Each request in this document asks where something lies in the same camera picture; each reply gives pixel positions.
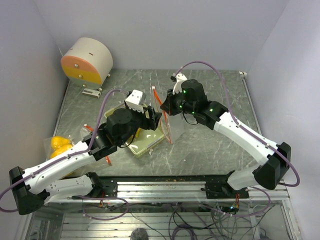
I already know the pale green plastic basket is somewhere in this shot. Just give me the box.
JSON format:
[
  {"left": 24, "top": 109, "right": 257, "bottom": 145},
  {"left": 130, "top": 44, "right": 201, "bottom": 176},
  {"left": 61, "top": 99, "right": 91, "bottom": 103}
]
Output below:
[{"left": 104, "top": 104, "right": 165, "bottom": 157}]

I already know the small white clip block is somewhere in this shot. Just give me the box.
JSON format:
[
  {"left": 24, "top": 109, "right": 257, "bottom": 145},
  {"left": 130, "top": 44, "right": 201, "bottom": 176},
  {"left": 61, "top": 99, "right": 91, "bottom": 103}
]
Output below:
[{"left": 82, "top": 88, "right": 101, "bottom": 99}]

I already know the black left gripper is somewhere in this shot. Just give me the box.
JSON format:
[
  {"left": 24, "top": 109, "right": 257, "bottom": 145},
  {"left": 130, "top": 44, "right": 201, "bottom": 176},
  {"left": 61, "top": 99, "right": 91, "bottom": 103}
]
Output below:
[{"left": 118, "top": 99, "right": 162, "bottom": 145}]

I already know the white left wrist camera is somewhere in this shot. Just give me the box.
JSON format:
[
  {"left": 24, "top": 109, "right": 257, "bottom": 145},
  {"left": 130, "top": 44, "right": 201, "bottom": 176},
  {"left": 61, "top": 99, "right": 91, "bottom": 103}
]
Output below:
[{"left": 124, "top": 89, "right": 146, "bottom": 113}]

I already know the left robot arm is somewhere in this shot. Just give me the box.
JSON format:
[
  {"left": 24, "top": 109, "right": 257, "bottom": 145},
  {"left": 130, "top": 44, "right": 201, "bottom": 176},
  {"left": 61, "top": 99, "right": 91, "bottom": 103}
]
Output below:
[{"left": 9, "top": 106, "right": 162, "bottom": 215}]

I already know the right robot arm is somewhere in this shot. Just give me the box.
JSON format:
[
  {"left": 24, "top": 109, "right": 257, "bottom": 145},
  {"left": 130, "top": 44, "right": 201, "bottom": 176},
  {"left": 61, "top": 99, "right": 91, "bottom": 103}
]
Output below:
[{"left": 160, "top": 73, "right": 291, "bottom": 198}]

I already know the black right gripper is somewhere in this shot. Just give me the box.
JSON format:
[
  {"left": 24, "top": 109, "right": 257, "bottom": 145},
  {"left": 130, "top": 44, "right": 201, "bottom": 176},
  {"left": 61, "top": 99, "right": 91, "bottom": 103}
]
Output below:
[{"left": 160, "top": 87, "right": 197, "bottom": 116}]

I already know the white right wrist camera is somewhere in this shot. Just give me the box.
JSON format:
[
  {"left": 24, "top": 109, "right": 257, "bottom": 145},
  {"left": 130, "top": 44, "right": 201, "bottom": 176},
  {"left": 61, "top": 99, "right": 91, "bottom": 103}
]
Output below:
[{"left": 170, "top": 72, "right": 188, "bottom": 95}]

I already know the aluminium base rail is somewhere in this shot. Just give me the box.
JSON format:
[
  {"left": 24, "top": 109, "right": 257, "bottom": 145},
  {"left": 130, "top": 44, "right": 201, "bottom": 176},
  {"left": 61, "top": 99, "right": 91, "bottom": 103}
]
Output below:
[{"left": 29, "top": 174, "right": 291, "bottom": 203}]

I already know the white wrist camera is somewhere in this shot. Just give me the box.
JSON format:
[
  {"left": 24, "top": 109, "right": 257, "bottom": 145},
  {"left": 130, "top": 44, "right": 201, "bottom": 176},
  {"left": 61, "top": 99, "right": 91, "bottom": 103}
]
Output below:
[
  {"left": 124, "top": 89, "right": 146, "bottom": 113},
  {"left": 170, "top": 72, "right": 188, "bottom": 95}
]

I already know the yellow bell pepper toy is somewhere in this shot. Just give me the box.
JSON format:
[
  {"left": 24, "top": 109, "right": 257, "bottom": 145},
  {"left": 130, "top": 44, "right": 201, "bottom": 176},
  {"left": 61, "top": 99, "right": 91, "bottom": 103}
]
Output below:
[{"left": 50, "top": 144, "right": 73, "bottom": 159}]

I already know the yellow lemon toy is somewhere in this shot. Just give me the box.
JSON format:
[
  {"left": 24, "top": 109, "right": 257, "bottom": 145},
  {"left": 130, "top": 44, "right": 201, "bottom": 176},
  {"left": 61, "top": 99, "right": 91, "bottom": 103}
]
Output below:
[{"left": 50, "top": 136, "right": 72, "bottom": 150}]

